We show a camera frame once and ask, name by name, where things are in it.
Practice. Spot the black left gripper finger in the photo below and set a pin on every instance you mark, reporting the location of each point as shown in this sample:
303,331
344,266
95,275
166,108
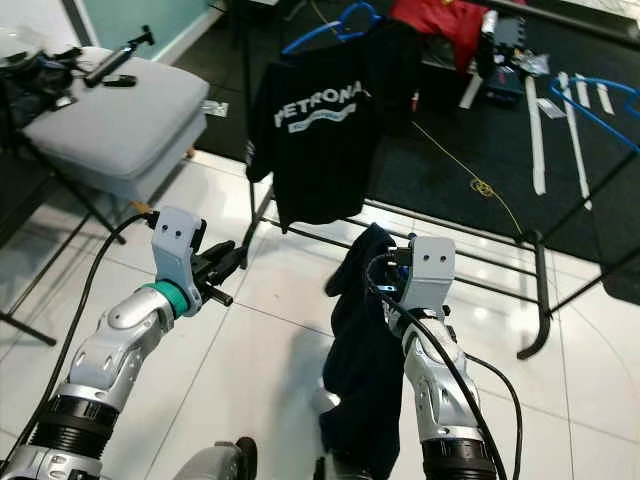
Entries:
213,254
229,268

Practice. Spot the navy blue shirt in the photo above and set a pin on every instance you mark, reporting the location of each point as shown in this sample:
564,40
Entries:
365,360

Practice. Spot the blue plastic hanger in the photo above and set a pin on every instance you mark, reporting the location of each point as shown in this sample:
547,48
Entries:
600,125
310,38

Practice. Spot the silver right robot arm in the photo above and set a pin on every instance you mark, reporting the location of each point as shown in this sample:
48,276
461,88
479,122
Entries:
440,390

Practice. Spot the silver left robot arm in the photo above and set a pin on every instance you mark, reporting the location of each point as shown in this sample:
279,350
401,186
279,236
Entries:
120,340

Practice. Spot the black printed t-shirt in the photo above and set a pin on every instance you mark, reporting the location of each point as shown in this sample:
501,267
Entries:
310,150

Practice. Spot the black metal clothes rack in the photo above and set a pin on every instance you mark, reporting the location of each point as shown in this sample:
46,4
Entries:
538,290

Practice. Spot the small white floor plate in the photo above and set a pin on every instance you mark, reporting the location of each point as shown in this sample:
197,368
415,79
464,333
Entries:
217,107

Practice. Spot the grey cushioned ottoman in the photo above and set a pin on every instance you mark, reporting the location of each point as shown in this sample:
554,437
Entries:
120,125

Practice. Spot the robot left leg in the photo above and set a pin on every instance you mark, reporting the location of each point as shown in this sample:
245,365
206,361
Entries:
215,462

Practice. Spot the robot leg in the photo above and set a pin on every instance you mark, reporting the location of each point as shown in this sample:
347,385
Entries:
335,470
215,462

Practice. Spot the small black remote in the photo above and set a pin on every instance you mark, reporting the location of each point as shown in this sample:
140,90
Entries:
121,81

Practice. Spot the long white tape strip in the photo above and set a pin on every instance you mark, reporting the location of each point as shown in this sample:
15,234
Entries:
537,135
575,145

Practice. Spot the black folding chair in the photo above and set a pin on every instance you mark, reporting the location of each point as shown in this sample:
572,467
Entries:
20,190

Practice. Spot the robot right leg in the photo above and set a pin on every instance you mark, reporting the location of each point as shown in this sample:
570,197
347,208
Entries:
335,470

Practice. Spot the black selfie stick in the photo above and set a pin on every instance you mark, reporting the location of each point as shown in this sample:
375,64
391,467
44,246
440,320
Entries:
117,62

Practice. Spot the blue tool case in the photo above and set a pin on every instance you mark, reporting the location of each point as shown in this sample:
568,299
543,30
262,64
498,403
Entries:
507,88

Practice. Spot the small clear plastic bag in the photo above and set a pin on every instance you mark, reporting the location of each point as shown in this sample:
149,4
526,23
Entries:
550,107

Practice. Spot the short white tape strip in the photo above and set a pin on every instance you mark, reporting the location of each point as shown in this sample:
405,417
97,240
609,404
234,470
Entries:
605,96
585,92

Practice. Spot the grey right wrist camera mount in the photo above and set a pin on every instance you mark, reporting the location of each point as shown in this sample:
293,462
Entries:
432,265

